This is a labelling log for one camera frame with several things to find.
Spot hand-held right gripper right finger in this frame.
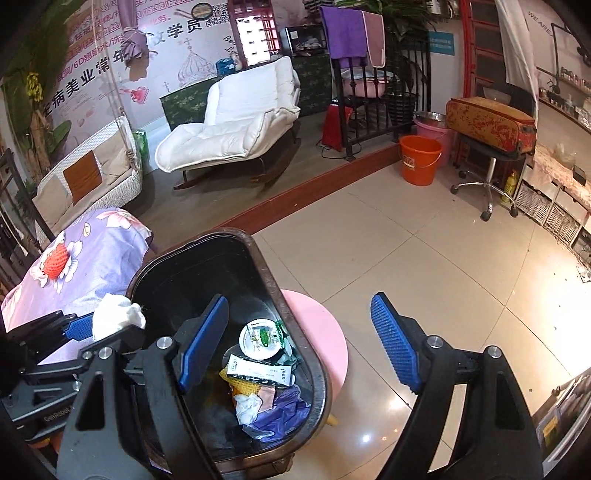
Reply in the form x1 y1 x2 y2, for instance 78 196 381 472
370 292 544 480

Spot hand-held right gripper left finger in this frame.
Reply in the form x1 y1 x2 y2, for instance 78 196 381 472
55 295 230 480

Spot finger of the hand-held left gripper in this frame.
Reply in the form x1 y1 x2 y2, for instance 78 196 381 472
21 325 146 386
9 311 100 344

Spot yellow foam fruit net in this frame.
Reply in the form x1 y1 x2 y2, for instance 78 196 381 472
219 367 259 398

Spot white milk carton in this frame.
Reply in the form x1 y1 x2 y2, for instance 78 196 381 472
225 354 296 388

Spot dark brown trash bin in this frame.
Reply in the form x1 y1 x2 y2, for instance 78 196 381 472
127 228 332 476

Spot white paper wrapper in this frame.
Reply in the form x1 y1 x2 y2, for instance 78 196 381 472
233 392 264 425

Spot purple floral blanket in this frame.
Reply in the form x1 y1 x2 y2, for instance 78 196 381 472
0 208 153 365

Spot orange foam fruit net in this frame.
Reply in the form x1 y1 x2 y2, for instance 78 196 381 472
39 243 70 280

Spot pink round stool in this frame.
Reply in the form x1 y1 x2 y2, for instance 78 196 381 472
279 290 348 428

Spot purple cloth in bin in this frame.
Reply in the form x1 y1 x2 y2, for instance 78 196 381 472
242 385 308 439

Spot black iron railing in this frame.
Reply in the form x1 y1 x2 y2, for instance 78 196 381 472
0 148 51 287

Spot beige cushion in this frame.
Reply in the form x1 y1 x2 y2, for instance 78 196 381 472
32 178 72 219
95 134 134 174

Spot white wicker swing sofa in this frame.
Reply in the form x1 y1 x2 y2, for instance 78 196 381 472
32 115 144 232

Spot orange cushion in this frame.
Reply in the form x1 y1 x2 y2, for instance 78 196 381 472
63 151 103 193

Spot orange bucket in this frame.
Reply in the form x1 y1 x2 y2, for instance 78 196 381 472
399 135 443 186

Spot green packet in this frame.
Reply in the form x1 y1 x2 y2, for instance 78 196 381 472
134 130 149 171

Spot rolling stool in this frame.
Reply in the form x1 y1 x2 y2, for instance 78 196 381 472
450 134 527 221

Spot yellow bottle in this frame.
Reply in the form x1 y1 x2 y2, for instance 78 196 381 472
502 170 519 204

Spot pink bucket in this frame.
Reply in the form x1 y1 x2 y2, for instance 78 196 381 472
414 117 455 168

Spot white wicker drawer unit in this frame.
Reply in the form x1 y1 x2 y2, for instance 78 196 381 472
515 152 591 278

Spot white padded rocking chair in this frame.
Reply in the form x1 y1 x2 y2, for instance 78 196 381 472
154 55 303 190

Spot red bag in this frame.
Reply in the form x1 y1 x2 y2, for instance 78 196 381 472
322 104 354 151

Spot red patterned suitcase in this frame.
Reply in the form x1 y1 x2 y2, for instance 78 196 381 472
445 97 537 155

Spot green patterned cabinet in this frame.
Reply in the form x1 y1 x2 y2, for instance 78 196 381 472
159 52 342 132

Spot pink basin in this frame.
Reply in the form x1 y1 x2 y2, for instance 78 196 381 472
341 67 395 99

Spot black metal rack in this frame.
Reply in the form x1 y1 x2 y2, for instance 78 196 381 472
330 28 432 160

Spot purple hanging cloth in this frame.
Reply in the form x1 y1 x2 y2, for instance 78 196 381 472
117 0 158 79

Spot pink towel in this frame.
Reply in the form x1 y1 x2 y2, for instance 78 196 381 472
361 10 387 70

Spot red phone booth cabinet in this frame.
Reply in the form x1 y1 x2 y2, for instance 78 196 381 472
231 0 284 68

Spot purple towel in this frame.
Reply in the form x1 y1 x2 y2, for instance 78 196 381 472
320 6 368 70

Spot black box appliance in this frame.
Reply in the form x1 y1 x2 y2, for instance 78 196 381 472
284 25 328 56

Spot green potted plant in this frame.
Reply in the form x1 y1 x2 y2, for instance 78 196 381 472
342 0 430 42

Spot printed wall banner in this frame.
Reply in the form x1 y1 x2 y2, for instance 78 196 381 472
0 0 324 153

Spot red wooden frame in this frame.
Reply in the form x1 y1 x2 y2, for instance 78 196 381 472
455 0 509 164

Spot wall shelf with bottles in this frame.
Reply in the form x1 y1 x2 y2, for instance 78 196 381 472
536 9 591 125

